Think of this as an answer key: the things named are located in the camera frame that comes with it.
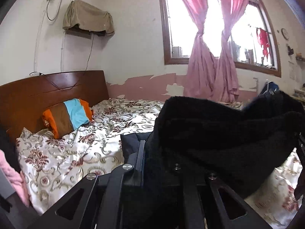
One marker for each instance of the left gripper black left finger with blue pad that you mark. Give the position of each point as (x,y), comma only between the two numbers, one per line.
(95,201)

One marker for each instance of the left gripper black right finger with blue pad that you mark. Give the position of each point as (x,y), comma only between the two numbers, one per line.
(210,203)

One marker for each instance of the black padded jacket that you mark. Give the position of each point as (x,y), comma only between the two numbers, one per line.
(196,137)

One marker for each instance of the floral white red bedspread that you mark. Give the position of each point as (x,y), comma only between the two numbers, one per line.
(51,167)

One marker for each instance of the pink fluffy cloth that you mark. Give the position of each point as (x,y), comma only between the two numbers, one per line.
(15,179)

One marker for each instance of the orange brown blue striped pillow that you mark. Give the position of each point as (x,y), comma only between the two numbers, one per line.
(65,117)

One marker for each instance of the wooden side shelf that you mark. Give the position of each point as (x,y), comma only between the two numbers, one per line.
(299,94)

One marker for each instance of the blue chair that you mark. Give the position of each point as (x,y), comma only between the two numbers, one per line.
(270,88)

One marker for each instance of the pink left curtain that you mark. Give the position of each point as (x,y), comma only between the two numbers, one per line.
(199,81)

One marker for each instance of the pink curtain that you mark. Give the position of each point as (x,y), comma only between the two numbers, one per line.
(226,81)
(199,81)

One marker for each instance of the brown wooden headboard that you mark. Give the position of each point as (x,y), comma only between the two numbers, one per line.
(23,101)

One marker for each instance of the brown framed window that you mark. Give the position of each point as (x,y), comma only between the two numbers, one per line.
(179,32)

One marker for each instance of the red garment outside window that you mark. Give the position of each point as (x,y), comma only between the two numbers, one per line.
(263,41)

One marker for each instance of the beige cloth covered air conditioner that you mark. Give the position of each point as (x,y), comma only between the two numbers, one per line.
(86,17)

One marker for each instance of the pink right curtain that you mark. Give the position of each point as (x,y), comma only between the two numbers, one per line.
(226,81)

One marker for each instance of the round wall clock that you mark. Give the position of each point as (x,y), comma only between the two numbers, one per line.
(285,33)

